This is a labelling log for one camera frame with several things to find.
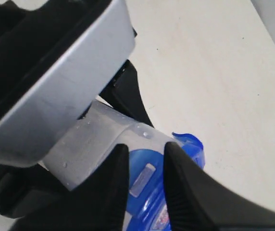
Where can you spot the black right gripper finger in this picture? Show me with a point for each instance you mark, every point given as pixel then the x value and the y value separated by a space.
pixel 123 94
pixel 197 202
pixel 98 204

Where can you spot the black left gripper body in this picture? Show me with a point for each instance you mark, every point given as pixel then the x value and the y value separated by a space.
pixel 25 190

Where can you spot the tall clear plastic container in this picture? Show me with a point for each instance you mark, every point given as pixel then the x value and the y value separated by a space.
pixel 88 142

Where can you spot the blue snap-lock lid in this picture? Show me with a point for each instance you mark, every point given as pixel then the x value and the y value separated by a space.
pixel 146 208

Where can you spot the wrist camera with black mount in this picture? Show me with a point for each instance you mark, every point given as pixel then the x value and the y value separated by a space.
pixel 54 61

